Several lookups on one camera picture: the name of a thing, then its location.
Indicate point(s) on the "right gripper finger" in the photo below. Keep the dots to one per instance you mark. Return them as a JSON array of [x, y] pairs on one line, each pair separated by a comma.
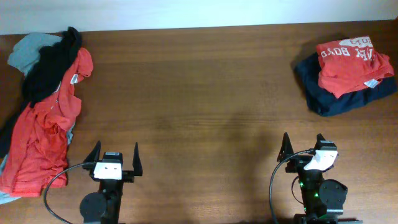
[[286, 149], [320, 138]]

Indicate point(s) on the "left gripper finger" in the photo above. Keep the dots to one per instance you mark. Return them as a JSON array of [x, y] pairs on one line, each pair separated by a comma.
[[93, 157], [136, 162]]

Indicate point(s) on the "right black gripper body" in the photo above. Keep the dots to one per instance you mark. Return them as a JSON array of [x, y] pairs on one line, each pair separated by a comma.
[[299, 163]]

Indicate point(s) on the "black t-shirt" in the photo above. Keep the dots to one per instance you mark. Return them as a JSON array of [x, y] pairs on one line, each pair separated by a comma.
[[43, 78]]

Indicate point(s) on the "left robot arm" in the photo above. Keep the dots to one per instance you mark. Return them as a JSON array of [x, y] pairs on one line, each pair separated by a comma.
[[103, 206]]

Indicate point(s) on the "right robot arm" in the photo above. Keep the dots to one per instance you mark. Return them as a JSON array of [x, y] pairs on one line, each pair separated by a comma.
[[322, 199]]

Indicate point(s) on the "folded navy t-shirt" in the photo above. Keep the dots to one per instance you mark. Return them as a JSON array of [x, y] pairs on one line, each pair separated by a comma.
[[325, 103]]

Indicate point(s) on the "crumpled red t-shirt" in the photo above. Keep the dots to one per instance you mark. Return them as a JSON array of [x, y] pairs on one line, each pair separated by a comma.
[[38, 150]]

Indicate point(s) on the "folded red printed t-shirt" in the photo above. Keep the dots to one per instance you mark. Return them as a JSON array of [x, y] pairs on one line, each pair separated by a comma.
[[350, 65]]

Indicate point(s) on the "grey t-shirt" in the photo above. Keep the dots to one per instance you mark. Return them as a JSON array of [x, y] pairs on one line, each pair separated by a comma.
[[25, 54]]

